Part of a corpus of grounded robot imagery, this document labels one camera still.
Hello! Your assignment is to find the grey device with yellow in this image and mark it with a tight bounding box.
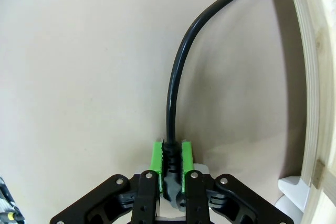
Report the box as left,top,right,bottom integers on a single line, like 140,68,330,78
0,175,26,224

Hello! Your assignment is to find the white plastic shelf foot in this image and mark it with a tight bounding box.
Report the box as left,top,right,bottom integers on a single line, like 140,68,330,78
274,175,317,216

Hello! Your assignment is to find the thick black power cable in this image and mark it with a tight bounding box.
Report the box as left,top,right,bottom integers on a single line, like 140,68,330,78
160,0,274,212

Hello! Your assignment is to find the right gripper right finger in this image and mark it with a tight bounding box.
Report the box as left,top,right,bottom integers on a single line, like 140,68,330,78
181,141,292,224

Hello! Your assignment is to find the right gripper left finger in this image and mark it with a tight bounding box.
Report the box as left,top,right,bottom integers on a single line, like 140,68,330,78
49,141,165,224

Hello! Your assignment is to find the pine wooden shelf unit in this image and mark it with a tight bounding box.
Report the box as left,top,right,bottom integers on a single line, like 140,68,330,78
285,0,336,224

